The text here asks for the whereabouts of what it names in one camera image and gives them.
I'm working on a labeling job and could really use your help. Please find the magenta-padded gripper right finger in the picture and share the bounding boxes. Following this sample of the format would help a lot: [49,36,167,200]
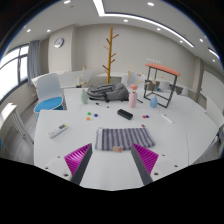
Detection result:
[130,143,181,186]

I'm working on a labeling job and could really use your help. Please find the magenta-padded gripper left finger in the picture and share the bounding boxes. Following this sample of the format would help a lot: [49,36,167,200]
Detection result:
[43,143,94,186]

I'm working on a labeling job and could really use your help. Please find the grey striped towel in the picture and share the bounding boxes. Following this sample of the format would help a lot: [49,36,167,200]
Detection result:
[94,127,157,152]

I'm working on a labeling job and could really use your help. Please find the white remote control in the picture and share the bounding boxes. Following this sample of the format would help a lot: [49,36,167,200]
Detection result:
[47,123,69,139]

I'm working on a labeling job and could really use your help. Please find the white marker pen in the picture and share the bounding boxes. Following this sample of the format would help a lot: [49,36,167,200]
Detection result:
[161,113,174,125]

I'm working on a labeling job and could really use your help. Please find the black rectangular eraser block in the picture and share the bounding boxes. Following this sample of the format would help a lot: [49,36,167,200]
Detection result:
[116,108,134,121]

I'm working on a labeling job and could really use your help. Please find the blue vase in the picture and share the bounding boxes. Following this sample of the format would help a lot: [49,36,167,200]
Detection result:
[149,94,159,109]

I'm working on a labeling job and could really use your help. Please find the pink vase with flowers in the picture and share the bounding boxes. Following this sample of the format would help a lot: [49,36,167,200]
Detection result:
[128,83,139,109]

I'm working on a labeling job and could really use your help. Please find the black marker pen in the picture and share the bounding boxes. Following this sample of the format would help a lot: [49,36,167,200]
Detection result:
[95,102,110,109]

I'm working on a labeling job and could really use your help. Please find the green vase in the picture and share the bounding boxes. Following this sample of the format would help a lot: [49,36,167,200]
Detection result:
[80,88,90,105]

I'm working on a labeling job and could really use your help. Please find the white chair blue seat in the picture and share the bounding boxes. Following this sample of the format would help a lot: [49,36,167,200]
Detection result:
[33,73,68,120]

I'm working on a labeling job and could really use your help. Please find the grey backpack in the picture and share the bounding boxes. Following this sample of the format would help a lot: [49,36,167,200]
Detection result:
[86,82,130,103]

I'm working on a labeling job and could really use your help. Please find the wooden coat rack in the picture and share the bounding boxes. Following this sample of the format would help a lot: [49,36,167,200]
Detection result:
[102,26,120,85]

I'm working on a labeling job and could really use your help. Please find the grey curtain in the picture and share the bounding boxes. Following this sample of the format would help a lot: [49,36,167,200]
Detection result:
[27,40,42,86]

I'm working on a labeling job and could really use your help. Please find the window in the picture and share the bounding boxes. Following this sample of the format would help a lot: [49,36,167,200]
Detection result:
[0,44,30,101]

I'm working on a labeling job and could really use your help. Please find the ceiling lights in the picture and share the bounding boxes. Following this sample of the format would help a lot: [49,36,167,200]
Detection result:
[24,0,221,61]

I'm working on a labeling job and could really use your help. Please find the black frame orange-top stool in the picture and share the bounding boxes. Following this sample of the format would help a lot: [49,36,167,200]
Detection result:
[143,63,181,109]

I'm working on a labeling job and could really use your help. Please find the white wall board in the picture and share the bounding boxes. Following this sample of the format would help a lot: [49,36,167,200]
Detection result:
[199,69,224,113]

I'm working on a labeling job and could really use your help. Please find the round wall clock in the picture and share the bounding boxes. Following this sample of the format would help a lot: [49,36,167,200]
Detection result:
[53,37,65,49]

